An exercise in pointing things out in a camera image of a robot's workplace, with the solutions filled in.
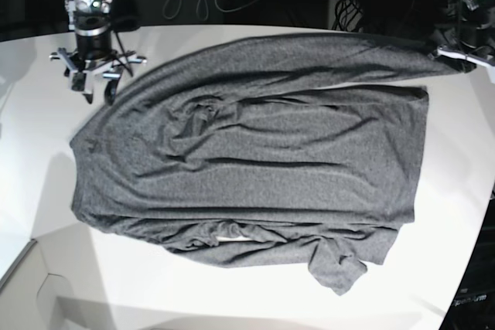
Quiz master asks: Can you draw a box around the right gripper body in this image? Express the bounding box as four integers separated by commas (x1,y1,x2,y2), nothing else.
49,31,131,86

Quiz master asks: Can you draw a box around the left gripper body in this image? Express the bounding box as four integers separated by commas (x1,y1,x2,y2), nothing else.
430,24,494,65

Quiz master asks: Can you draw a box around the dark grey t-shirt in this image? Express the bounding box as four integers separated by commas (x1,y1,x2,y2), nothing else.
70,32,462,294

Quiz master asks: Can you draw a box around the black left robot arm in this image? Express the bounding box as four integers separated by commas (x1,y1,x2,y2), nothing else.
431,0,494,73

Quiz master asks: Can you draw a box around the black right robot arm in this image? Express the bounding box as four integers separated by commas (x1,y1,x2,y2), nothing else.
49,0,147,94

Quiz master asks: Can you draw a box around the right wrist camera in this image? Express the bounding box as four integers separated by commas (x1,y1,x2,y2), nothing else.
70,72,94,104

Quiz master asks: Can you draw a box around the black cable bundle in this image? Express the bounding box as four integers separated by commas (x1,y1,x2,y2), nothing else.
333,0,364,32

